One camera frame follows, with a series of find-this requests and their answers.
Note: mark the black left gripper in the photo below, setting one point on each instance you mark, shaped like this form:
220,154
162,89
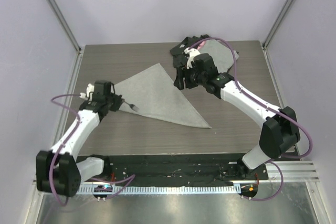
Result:
117,103

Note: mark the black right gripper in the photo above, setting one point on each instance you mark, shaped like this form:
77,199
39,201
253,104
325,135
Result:
182,73

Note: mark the silver metal fork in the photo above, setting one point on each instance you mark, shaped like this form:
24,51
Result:
131,106

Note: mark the grey cloth napkin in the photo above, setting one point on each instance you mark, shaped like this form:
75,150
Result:
153,92

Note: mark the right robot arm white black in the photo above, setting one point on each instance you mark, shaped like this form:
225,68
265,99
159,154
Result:
278,129

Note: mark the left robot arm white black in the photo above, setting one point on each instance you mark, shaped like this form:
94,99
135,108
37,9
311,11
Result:
57,171

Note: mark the black polo shirt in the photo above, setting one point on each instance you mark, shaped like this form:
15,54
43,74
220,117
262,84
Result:
177,52

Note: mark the pink folded shirt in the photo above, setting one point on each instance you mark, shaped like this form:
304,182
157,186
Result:
201,45

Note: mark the grey folded shirt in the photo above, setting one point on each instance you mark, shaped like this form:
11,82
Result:
222,56

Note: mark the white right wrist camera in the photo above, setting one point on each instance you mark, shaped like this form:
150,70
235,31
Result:
191,53

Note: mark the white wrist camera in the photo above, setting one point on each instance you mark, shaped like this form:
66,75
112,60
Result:
191,53
88,93

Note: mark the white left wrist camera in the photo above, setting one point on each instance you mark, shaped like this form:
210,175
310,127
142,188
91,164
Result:
88,93

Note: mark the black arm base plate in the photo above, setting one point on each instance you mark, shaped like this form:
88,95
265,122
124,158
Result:
178,170

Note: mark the white slotted cable duct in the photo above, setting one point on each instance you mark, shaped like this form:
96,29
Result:
104,189

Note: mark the left aluminium frame post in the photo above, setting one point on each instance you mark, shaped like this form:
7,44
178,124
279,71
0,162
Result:
61,19

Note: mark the aluminium frame post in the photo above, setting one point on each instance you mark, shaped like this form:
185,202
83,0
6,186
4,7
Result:
278,21
61,19

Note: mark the aluminium front rail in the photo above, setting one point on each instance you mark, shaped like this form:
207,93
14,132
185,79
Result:
287,171

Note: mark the right aluminium frame post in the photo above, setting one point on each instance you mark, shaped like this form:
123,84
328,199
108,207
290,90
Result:
278,21

